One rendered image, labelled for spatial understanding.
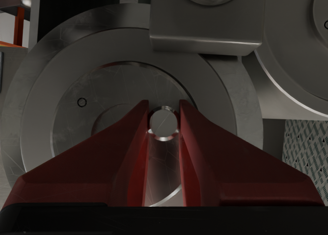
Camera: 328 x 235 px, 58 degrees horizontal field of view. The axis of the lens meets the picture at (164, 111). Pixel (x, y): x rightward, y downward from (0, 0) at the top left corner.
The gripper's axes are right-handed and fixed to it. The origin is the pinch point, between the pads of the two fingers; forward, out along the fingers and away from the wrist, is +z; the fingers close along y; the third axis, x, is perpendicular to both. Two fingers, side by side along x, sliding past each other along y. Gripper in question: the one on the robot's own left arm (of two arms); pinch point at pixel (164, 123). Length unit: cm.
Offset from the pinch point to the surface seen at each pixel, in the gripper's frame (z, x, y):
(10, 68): 34.8, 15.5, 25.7
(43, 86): 3.7, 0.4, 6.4
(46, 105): 3.1, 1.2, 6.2
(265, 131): 27.7, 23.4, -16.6
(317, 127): 14.7, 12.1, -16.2
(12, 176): 1.6, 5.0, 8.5
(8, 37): 380, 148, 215
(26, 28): 369, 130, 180
